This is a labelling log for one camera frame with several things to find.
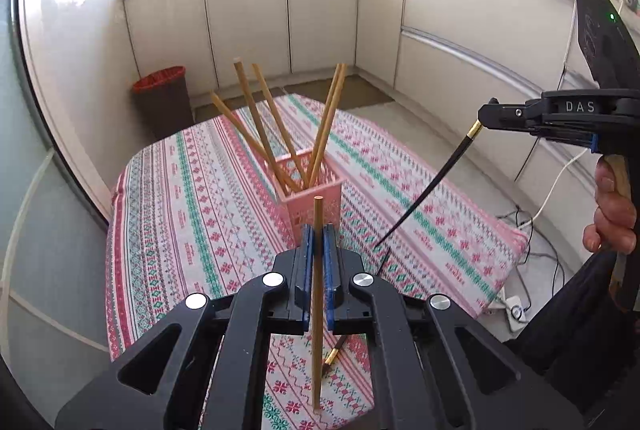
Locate white power strip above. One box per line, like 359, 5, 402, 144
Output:
487, 295, 528, 326

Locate black cables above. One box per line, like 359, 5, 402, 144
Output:
495, 205, 568, 303

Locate glass sliding door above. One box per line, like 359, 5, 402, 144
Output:
0, 0, 113, 411

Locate trash bin with red rim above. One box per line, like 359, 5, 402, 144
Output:
132, 66, 196, 141

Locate olive floor mat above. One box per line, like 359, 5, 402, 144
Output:
277, 76, 395, 110
192, 92, 286, 122

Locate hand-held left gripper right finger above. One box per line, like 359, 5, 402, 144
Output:
322, 223, 586, 430

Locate person's dark pants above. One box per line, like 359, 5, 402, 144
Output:
505, 250, 640, 411

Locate white kitchen cabinets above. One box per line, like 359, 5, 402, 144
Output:
120, 0, 640, 191

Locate patterned tablecloth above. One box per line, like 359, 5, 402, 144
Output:
105, 92, 531, 428

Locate person's right hand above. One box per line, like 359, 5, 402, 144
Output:
582, 157, 640, 257

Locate black chopstick with gold band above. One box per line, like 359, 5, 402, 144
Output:
374, 120, 485, 248
321, 334, 351, 370

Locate white cable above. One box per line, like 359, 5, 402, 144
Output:
520, 147, 592, 228

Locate pink plastic basket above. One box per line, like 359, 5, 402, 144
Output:
270, 149, 347, 247

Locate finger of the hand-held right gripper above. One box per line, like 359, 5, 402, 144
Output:
477, 97, 548, 133

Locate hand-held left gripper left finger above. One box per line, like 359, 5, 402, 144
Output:
55, 224, 317, 430

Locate wooden chopstick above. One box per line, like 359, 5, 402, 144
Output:
305, 63, 344, 187
251, 63, 308, 188
310, 65, 349, 190
210, 91, 301, 193
311, 195, 325, 412
233, 56, 301, 193

